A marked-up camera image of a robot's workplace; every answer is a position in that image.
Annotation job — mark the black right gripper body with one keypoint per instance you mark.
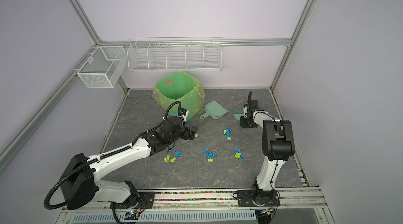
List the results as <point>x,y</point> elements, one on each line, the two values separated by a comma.
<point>244,123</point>

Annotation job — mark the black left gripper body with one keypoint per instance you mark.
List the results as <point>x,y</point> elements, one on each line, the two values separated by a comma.
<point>184,134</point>

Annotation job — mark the mint green hand brush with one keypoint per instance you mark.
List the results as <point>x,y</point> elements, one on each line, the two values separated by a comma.
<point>238,113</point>

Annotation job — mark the mint green dustpan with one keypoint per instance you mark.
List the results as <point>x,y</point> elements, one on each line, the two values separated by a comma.
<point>214,110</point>

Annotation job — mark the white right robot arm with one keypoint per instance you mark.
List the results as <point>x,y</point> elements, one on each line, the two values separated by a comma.
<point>277,142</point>

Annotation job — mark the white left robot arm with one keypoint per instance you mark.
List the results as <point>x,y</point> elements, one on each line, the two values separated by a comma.
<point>82,181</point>

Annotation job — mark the lime green scrap pair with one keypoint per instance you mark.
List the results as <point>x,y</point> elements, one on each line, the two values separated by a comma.
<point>168,158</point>

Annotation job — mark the blue scrap cluster centre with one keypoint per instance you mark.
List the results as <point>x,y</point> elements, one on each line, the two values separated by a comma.
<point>209,155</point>

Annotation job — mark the green lined trash bin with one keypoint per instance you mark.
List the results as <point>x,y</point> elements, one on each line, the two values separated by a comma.
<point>182,87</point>

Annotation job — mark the small white mesh basket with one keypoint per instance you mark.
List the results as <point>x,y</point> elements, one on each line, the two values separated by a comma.
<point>104,67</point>

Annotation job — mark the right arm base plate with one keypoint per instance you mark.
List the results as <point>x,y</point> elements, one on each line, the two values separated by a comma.
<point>257,198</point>

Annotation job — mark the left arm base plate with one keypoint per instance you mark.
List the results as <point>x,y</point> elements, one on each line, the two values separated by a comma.
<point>142,200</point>

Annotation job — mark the long white wire basket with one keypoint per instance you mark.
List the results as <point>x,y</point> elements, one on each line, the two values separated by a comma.
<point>175,54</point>

